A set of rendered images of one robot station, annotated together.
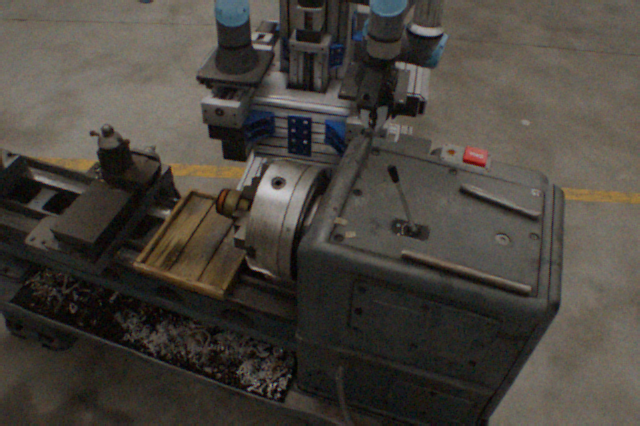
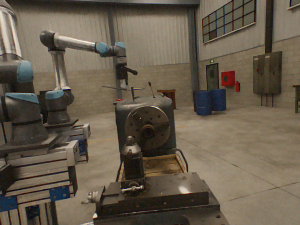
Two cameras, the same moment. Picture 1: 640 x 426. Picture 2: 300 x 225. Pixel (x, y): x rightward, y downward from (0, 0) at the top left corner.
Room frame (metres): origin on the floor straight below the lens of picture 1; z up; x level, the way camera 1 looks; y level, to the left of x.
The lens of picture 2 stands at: (1.41, 1.44, 1.38)
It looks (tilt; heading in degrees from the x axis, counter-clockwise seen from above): 8 degrees down; 253
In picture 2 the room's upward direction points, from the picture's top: 5 degrees counter-clockwise
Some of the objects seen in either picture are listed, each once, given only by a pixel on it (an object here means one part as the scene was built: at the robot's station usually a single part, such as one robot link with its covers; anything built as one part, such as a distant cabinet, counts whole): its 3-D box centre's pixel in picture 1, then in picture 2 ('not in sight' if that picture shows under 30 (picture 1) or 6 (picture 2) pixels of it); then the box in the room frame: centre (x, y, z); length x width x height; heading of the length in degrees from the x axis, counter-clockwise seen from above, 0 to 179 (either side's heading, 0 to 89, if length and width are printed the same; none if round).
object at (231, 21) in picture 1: (232, 19); (22, 106); (1.68, 0.36, 1.33); 0.13 x 0.12 x 0.14; 13
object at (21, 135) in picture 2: (235, 50); (28, 130); (1.68, 0.36, 1.21); 0.15 x 0.15 x 0.10
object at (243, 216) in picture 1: (246, 232); (160, 126); (0.95, 0.22, 1.09); 0.12 x 0.11 x 0.05; 164
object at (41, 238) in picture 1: (101, 205); (156, 210); (1.20, 0.76, 0.90); 0.47 x 0.30 x 0.06; 164
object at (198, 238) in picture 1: (205, 239); (152, 168); (1.09, 0.38, 0.89); 0.36 x 0.30 x 0.04; 164
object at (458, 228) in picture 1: (430, 257); (143, 119); (0.92, -0.27, 1.06); 0.59 x 0.48 x 0.39; 74
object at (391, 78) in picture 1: (380, 74); (122, 72); (1.11, -0.10, 1.49); 0.09 x 0.08 x 0.12; 164
